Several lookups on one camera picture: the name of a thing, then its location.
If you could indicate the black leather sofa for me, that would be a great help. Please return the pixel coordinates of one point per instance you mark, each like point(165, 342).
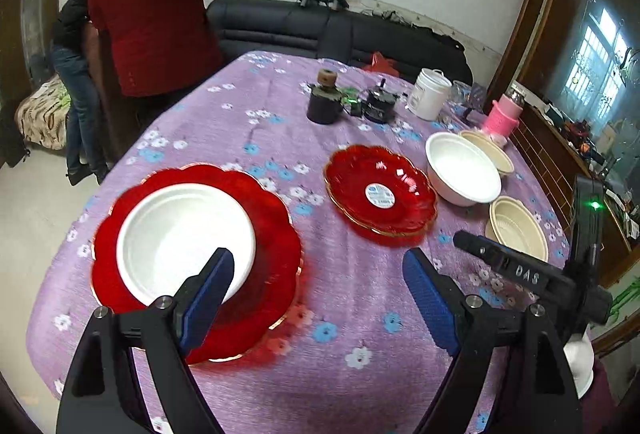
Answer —
point(319, 33)

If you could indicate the beige ribbed disposable bowl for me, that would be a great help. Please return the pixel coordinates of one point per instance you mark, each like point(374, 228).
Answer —
point(511, 224)

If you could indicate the wooden glass panel door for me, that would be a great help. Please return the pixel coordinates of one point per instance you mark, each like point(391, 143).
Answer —
point(25, 64)

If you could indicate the person in dark jacket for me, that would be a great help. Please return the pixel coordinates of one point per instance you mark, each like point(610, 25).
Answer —
point(84, 152)

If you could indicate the pink sleeved bottle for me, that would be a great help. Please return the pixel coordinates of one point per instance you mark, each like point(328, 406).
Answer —
point(504, 116)

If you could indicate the purple floral tablecloth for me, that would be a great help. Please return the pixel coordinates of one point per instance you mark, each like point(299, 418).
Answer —
point(353, 354)

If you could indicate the red scalloped plate with sticker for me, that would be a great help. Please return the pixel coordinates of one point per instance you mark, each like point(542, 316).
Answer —
point(381, 194)

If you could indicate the small white paper bowl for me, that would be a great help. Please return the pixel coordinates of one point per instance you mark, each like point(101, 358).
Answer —
point(171, 234)

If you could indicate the patterned cushioned stool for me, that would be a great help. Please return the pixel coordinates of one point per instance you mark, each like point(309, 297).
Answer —
point(41, 117)

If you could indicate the black motor with wooden knob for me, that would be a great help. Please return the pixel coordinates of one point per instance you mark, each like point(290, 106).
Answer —
point(325, 103)

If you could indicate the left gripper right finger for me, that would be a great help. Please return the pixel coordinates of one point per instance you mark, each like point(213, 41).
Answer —
point(537, 393)

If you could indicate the green circuit part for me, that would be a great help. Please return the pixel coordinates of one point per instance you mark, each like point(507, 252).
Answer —
point(352, 104)

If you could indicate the large white bowl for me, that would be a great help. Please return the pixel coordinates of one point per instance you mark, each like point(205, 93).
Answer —
point(460, 172)

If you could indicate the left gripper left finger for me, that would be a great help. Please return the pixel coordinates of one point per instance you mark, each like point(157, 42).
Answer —
point(102, 393)

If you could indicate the white plastic jar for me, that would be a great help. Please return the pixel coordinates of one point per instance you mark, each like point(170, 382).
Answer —
point(429, 94)

